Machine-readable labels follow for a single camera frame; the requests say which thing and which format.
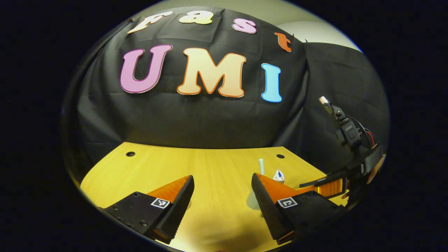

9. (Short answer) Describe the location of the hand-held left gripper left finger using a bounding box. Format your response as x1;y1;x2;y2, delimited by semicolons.
98;175;195;245

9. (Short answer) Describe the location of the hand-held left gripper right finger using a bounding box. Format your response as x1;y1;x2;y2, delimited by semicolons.
251;173;347;245

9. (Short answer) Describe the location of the pale cup with wooden handle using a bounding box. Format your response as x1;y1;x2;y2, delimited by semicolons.
246;189;262;211

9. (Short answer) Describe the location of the wooden desktop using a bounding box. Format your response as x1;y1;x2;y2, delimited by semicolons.
80;142;350;252

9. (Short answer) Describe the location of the black backdrop cloth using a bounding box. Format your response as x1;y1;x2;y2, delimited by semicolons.
61;5;391;182

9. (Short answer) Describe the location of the black and red cable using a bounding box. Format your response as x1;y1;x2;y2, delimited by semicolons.
352;117;377;147

